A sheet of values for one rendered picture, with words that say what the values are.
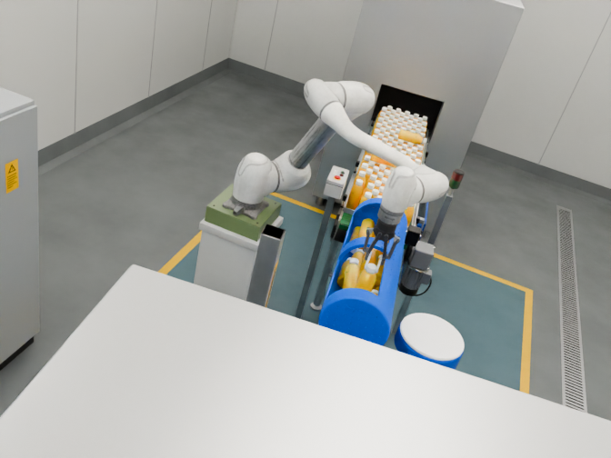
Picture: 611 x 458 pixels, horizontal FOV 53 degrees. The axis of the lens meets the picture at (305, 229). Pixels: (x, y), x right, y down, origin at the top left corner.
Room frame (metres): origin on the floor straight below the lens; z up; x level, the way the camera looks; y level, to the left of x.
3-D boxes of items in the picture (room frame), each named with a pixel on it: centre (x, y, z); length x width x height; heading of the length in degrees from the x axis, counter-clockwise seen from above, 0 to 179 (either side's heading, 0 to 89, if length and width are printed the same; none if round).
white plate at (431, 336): (2.04, -0.63, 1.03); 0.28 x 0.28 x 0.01
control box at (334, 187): (3.15, -0.10, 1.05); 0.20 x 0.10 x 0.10; 175
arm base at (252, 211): (2.56, 0.32, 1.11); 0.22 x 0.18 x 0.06; 168
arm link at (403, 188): (2.00, -0.30, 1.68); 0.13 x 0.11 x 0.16; 132
